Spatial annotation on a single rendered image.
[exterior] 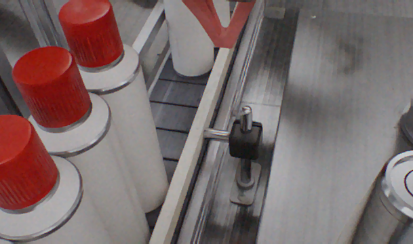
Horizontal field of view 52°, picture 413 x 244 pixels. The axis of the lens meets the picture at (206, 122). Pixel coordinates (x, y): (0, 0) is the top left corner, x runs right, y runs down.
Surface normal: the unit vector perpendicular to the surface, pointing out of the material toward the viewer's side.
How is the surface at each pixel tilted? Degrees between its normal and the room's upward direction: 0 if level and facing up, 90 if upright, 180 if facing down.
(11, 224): 42
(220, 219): 0
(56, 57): 2
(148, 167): 90
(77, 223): 90
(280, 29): 0
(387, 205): 90
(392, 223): 90
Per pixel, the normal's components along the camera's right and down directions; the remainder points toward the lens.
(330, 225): -0.07, -0.67
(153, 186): 0.67, 0.52
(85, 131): 0.46, -0.20
